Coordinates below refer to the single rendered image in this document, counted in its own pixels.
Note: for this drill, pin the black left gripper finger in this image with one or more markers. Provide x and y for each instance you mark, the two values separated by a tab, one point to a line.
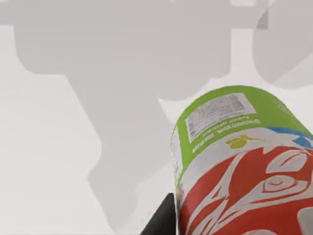
162	218

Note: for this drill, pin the green red and white can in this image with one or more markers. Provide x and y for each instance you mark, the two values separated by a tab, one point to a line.
244	171

